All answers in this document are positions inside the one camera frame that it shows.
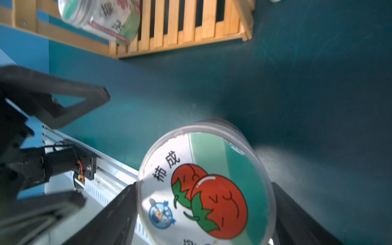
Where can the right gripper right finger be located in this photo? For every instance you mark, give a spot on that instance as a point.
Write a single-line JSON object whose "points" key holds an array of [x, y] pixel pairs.
{"points": [[294, 226]]}

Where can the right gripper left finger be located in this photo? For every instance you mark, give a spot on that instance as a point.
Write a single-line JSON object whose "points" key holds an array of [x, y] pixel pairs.
{"points": [[114, 225]]}

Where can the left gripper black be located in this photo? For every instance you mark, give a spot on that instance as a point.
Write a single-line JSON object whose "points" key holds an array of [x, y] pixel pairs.
{"points": [[56, 103]]}

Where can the large jar red strawberry lid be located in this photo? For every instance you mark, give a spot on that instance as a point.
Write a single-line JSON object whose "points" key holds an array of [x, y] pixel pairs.
{"points": [[203, 184]]}

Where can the large jar purple flower lid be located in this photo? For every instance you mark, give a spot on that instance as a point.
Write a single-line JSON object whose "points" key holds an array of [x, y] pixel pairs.
{"points": [[113, 20]]}

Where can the bamboo two-tier shelf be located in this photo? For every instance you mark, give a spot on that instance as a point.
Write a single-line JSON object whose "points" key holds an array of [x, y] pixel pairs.
{"points": [[165, 25]]}

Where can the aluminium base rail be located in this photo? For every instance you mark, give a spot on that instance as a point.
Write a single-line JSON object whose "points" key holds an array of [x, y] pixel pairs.
{"points": [[111, 175]]}

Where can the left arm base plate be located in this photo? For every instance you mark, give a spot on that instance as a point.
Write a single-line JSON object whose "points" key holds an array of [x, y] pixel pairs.
{"points": [[86, 162]]}

